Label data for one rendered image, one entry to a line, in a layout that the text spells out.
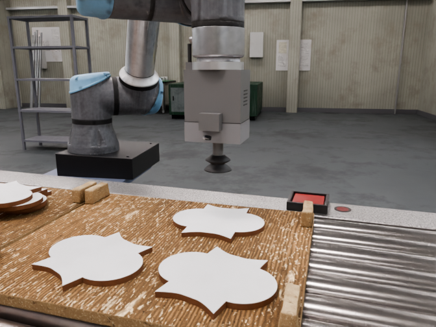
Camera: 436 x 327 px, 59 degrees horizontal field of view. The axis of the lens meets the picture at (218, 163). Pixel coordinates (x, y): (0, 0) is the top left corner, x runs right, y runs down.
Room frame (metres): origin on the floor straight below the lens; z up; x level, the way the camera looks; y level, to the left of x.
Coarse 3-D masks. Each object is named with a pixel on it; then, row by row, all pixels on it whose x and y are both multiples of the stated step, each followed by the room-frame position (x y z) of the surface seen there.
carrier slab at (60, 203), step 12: (60, 192) 0.75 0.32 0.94; (48, 204) 0.67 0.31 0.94; (60, 204) 0.67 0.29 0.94; (72, 204) 0.67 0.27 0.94; (12, 216) 0.61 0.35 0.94; (24, 216) 0.61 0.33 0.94; (36, 216) 0.61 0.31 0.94; (48, 216) 0.61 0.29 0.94; (60, 216) 0.62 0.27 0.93; (0, 228) 0.56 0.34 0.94; (12, 228) 0.56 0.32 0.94; (24, 228) 0.56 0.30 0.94; (36, 228) 0.57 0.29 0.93; (0, 240) 0.52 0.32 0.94; (12, 240) 0.52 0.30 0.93
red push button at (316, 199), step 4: (296, 196) 0.74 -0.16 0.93; (300, 196) 0.74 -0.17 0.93; (304, 196) 0.74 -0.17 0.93; (308, 196) 0.74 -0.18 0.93; (312, 196) 0.74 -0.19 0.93; (316, 196) 0.74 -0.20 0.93; (320, 196) 0.74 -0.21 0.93; (292, 200) 0.72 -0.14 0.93; (296, 200) 0.71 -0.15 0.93; (300, 200) 0.71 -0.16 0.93; (312, 200) 0.71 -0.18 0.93; (316, 200) 0.71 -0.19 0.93; (320, 200) 0.71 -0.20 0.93
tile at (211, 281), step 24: (168, 264) 0.43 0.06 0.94; (192, 264) 0.43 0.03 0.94; (216, 264) 0.43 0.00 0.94; (240, 264) 0.43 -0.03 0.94; (264, 264) 0.44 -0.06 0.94; (168, 288) 0.38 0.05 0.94; (192, 288) 0.38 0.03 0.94; (216, 288) 0.38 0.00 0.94; (240, 288) 0.38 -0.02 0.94; (264, 288) 0.38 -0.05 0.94; (216, 312) 0.34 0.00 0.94
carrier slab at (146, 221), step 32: (64, 224) 0.58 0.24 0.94; (96, 224) 0.58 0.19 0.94; (128, 224) 0.58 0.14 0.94; (160, 224) 0.58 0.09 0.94; (288, 224) 0.58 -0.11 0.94; (0, 256) 0.47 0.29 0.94; (32, 256) 0.47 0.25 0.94; (160, 256) 0.47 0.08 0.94; (256, 256) 0.47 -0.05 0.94; (288, 256) 0.47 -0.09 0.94; (0, 288) 0.39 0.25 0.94; (32, 288) 0.39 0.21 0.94; (96, 288) 0.39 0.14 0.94; (128, 288) 0.39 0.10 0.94; (96, 320) 0.35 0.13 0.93; (128, 320) 0.34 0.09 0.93; (160, 320) 0.34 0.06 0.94; (192, 320) 0.34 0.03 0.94; (224, 320) 0.34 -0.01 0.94; (256, 320) 0.34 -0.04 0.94
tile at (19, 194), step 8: (0, 184) 0.69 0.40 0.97; (8, 184) 0.69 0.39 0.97; (16, 184) 0.69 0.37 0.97; (0, 192) 0.64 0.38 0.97; (8, 192) 0.64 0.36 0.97; (16, 192) 0.64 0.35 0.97; (24, 192) 0.64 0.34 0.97; (32, 192) 0.66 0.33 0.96; (0, 200) 0.60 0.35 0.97; (8, 200) 0.60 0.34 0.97; (16, 200) 0.60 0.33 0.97; (24, 200) 0.61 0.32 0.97
